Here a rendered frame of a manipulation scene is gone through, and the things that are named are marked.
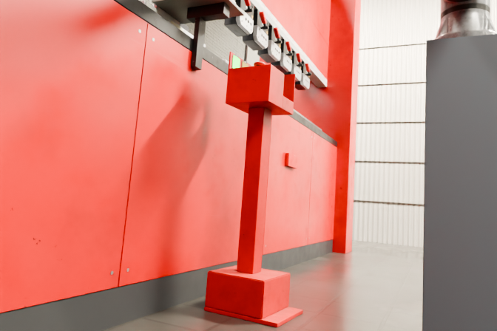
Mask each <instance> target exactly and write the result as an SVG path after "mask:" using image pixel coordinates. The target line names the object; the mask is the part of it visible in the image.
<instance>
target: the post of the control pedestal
mask: <svg viewBox="0 0 497 331"><path fill-rule="evenodd" d="M270 131H271V111H270V110H268V109H267V108H265V107H258V108H249V109H248V127H247V138H246V157H245V167H244V178H243V196H242V207H241V217H240V236H239V247H238V257H237V271H238V272H243V273H250V274H253V273H259V272H261V264H262V253H263V231H264V220H265V209H266V187H267V176H268V154H269V143H270Z"/></svg>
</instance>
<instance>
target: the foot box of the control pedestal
mask: <svg viewBox="0 0 497 331"><path fill-rule="evenodd" d="M290 276H291V274H290V273H286V272H281V271H276V270H267V269H262V268H261V272H259V273H253V274H250V273H243V272H238V271H237V265H235V266H231V267H225V268H220V269H216V270H210V271H209V272H208V275H207V284H206V301H205V307H204V310H205V311H208V312H212V313H217V314H221V315H227V316H230V317H233V318H239V319H243V320H246V321H252V322H255V323H258V324H265V325H268V326H271V327H279V326H281V325H283V324H284V323H286V322H288V321H290V320H291V319H293V318H296V317H297V316H299V315H301V314H302V312H303V310H301V309H297V308H293V307H288V303H289V290H290Z"/></svg>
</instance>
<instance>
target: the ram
mask: <svg viewBox="0 0 497 331"><path fill-rule="evenodd" d="M250 1H251V2H252V3H253V4H254V10H259V11H260V12H262V11H263V12H264V13H265V17H266V19H267V20H268V25H269V26H271V25H272V26H273V27H277V28H278V30H279V34H280V35H281V39H285V40H286V41H290V40H289V39H288V38H287V37H286V35H285V34H284V33H283V32H282V30H281V29H280V28H279V27H278V26H277V25H276V24H275V23H274V22H273V20H272V19H271V18H270V17H269V16H268V14H267V13H266V12H265V11H264V9H263V8H262V7H261V6H260V5H259V4H258V3H257V2H256V1H255V0H250ZM261 2H262V3H264V5H265V6H266V7H267V8H268V10H269V11H270V12H271V13H272V15H273V16H274V17H275V18H276V20H278V21H279V23H280V24H281V25H282V26H283V28H284V29H285V30H286V31H287V33H288V34H289V35H290V36H291V37H292V38H293V39H294V41H295V42H296V43H297V44H298V46H299V47H300V48H301V49H302V51H303V52H304V53H305V54H306V55H307V56H308V57H309V59H310V60H311V61H312V62H313V64H314V65H315V66H316V67H317V69H318V70H319V71H320V72H321V73H322V74H323V75H324V77H325V78H326V79H327V76H328V45H329V30H330V14H331V0H261ZM290 45H291V47H292V51H295V52H296V53H299V54H300V57H301V59H302V61H304V62H305V63H306V64H309V62H308V61H307V60H306V59H305V58H304V56H303V55H302V54H301V53H300V51H299V50H298V49H297V48H296V47H295V46H294V45H293V44H292V43H291V41H290ZM309 67H310V73H311V76H310V77H309V79H310V80H311V81H312V82H313V83H314V85H315V86H316V87H317V88H319V87H327V83H326V82H325V81H324V80H323V79H322V77H321V76H320V75H319V74H318V73H317V71H316V70H315V69H314V68H313V67H312V65H310V64H309Z"/></svg>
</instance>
